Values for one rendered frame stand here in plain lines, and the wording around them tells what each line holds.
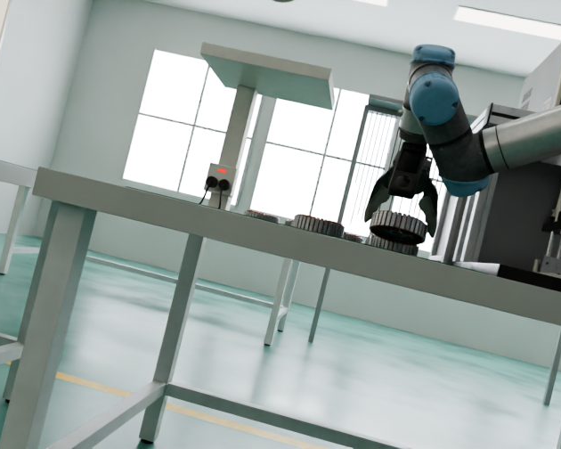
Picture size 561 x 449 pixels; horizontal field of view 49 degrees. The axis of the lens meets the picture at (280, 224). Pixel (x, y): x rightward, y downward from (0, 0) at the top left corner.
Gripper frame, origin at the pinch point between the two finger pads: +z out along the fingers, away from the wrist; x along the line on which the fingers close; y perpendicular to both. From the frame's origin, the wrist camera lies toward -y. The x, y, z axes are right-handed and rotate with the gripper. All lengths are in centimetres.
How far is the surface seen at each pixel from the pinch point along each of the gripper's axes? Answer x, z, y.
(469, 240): -14.3, 3.8, 10.8
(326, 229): 14.3, 3.6, 0.6
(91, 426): 58, 56, -22
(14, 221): 279, 164, 209
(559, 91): -25.7, -24.6, 33.4
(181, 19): 362, 91, 641
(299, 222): 20.3, 3.7, 1.1
